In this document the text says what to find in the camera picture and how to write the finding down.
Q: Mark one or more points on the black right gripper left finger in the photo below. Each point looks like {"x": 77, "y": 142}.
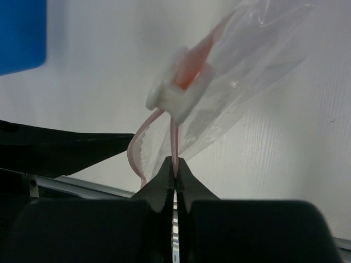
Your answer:
{"x": 159, "y": 191}

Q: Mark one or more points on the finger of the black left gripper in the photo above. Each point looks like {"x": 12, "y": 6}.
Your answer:
{"x": 53, "y": 153}

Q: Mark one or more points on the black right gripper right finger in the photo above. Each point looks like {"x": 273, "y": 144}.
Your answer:
{"x": 189, "y": 188}

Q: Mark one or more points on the clear zip top bag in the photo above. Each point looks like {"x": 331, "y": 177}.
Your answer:
{"x": 204, "y": 90}

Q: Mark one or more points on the blue plastic bin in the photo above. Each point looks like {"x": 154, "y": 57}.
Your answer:
{"x": 23, "y": 35}

